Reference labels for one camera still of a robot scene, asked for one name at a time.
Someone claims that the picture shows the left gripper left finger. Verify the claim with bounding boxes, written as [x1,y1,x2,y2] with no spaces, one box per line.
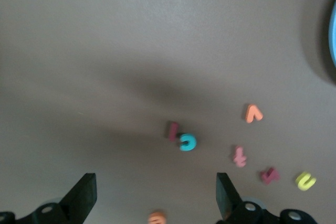
[15,173,97,224]

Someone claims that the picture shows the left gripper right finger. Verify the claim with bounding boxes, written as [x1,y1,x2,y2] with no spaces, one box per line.
[215,172,279,224]

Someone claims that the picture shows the teal foam letter c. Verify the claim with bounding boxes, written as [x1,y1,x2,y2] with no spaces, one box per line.
[179,133,197,152]

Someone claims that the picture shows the dark red foam letter l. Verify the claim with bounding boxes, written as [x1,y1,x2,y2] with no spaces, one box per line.
[164,121,180,142]

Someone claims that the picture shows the salmon foam letter f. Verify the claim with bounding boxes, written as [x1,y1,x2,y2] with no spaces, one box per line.
[232,145,248,168]

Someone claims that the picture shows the yellow foam letter u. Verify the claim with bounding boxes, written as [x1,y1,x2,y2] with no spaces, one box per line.
[295,171,317,191]

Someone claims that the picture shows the orange foam letter e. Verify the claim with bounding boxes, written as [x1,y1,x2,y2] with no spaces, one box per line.
[148,209,168,224]

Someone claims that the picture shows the orange foam letter v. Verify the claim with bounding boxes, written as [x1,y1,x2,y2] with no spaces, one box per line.
[241,103,264,124]

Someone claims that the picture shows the brown table mat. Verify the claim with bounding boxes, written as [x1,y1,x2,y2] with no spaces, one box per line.
[0,0,336,224]

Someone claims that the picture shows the blue round plate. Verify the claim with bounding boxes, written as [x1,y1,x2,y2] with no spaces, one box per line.
[328,1,336,69]

